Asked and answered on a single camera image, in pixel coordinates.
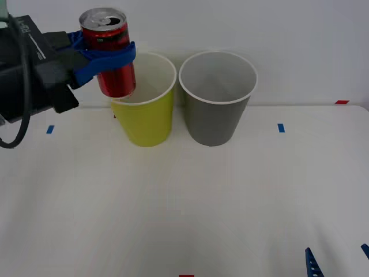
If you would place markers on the red drink can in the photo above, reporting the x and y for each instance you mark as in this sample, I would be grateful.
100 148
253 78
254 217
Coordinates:
113 43

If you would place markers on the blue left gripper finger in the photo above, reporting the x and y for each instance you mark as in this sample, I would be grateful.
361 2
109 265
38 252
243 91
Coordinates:
75 39
109 60

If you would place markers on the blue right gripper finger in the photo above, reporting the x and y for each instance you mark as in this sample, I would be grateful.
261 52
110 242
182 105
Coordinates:
312 267
366 250

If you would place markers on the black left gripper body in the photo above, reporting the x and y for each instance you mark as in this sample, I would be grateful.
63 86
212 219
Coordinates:
17 83

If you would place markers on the grey plastic waste bin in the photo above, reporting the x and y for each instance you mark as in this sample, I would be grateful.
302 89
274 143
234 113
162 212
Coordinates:
214 124

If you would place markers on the yellow-green plastic waste bin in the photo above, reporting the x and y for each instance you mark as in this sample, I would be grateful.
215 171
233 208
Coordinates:
150 121

